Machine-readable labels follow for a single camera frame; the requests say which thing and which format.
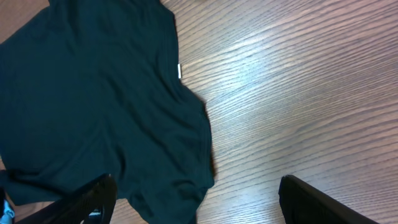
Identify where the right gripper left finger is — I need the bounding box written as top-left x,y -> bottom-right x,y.
17,174 -> 117,224

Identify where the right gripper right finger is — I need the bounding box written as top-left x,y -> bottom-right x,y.
279,175 -> 377,224

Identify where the black t-shirt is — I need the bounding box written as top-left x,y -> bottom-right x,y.
1,0 -> 214,224

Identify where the light blue garment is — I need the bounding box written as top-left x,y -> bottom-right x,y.
1,200 -> 15,224

